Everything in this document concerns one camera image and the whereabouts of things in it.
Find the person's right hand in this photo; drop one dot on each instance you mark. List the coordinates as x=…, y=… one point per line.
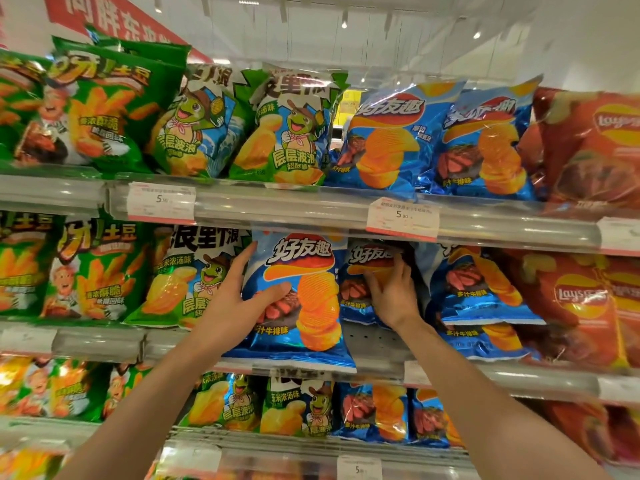
x=395, y=304

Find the person's left hand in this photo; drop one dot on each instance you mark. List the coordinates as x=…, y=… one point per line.
x=235, y=314

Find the green chicken snack packet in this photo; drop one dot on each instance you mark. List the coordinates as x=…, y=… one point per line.
x=25, y=269
x=100, y=279

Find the person's left forearm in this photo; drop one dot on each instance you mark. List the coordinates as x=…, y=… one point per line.
x=135, y=419

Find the person's right forearm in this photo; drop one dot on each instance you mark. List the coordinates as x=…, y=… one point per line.
x=500, y=414

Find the red hanging sign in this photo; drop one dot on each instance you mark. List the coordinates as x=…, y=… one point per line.
x=100, y=14

